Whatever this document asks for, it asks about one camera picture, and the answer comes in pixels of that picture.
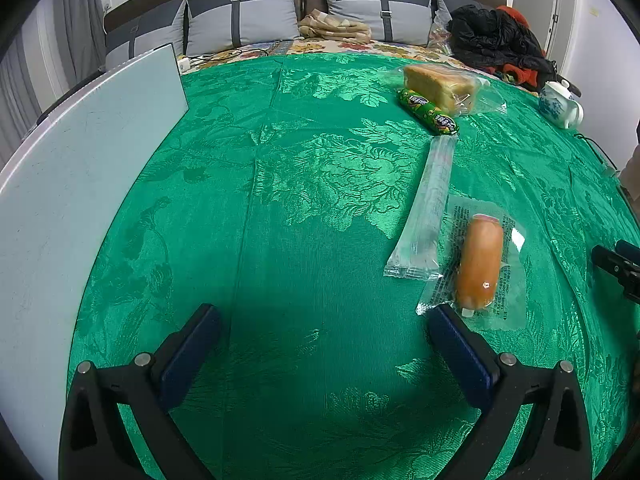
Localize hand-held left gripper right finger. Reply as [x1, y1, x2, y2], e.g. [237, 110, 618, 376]
[427, 304, 593, 480]

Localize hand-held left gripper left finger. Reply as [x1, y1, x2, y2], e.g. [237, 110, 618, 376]
[59, 303, 223, 480]

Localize long clear snack packet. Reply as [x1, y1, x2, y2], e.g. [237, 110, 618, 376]
[383, 135, 457, 281]

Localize white blue teapot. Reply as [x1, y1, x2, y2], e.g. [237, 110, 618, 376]
[538, 79, 585, 130]

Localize green patterned blanket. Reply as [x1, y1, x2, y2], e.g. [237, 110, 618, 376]
[67, 52, 640, 480]

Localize white board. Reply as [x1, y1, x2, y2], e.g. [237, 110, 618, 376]
[0, 42, 190, 461]

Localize green wrapped sausage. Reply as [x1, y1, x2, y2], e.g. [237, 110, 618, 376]
[396, 87, 460, 137]

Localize bread in clear bag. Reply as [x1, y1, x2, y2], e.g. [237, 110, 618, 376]
[385, 62, 508, 118]

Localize white door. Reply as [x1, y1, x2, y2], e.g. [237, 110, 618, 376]
[514, 0, 603, 83]

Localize black jacket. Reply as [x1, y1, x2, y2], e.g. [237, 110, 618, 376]
[446, 4, 556, 73]

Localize red garment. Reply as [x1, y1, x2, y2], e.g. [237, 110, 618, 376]
[495, 5, 542, 86]

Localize clear plastic bag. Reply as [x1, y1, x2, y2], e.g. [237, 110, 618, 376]
[429, 22, 453, 56]

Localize grey pillow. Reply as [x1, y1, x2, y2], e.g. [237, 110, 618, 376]
[104, 0, 189, 72]
[185, 0, 301, 54]
[319, 0, 435, 47]
[431, 0, 458, 37]

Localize floral bedsheet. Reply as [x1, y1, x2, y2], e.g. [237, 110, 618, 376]
[180, 37, 541, 93]

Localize folded beige blanket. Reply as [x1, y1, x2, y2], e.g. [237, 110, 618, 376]
[298, 8, 373, 43]

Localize grey curtain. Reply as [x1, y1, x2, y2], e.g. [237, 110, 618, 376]
[0, 0, 108, 128]

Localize black charging cable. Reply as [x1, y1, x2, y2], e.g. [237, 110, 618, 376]
[572, 131, 622, 175]

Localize thin black cable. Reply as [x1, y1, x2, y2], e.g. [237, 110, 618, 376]
[189, 42, 282, 63]

